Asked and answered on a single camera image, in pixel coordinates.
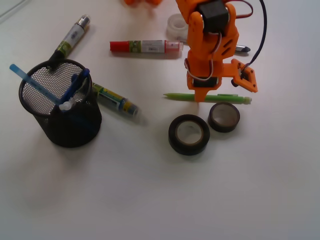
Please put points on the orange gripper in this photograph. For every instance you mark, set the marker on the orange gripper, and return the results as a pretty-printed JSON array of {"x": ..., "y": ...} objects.
[{"x": 212, "y": 37}]

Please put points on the green mechanical pencil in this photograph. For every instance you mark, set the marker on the green mechanical pencil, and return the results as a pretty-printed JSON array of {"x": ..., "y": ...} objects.
[{"x": 230, "y": 98}]

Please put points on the silver pen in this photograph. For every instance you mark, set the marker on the silver pen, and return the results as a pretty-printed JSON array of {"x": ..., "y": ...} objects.
[{"x": 242, "y": 49}]

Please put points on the dark blue ballpoint pen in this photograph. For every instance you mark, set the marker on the dark blue ballpoint pen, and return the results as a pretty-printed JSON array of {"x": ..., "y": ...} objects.
[{"x": 77, "y": 81}]

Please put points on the white pen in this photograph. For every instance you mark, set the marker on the white pen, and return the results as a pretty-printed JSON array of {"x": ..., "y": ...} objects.
[{"x": 67, "y": 105}]

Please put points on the light blue pen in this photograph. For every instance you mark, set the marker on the light blue pen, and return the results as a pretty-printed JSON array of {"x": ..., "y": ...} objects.
[{"x": 35, "y": 84}]

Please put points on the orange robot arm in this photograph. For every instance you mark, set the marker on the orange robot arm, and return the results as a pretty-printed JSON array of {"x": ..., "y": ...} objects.
[{"x": 212, "y": 36}]

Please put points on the black mesh pen holder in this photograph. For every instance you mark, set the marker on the black mesh pen holder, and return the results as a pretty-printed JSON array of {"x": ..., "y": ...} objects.
[{"x": 71, "y": 128}]

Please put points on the small black tape roll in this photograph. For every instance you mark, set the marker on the small black tape roll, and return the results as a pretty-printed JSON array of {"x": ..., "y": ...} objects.
[{"x": 223, "y": 117}]

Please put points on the large black tape roll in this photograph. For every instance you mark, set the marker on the large black tape roll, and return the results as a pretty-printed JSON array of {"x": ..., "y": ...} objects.
[{"x": 188, "y": 134}]

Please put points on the red capped whiteboard marker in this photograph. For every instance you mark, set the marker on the red capped whiteboard marker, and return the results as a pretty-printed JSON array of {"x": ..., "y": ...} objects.
[{"x": 146, "y": 46}]

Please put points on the clear tape roll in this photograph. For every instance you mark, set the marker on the clear tape roll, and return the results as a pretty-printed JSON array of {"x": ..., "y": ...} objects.
[{"x": 177, "y": 28}]

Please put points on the blue capped whiteboard marker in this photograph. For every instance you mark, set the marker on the blue capped whiteboard marker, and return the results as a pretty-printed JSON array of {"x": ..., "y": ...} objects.
[{"x": 114, "y": 101}]

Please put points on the black capped whiteboard marker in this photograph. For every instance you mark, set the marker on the black capped whiteboard marker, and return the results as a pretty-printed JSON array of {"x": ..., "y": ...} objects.
[{"x": 69, "y": 42}]

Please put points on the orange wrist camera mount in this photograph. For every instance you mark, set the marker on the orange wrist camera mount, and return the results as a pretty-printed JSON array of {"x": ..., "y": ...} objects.
[{"x": 241, "y": 75}]

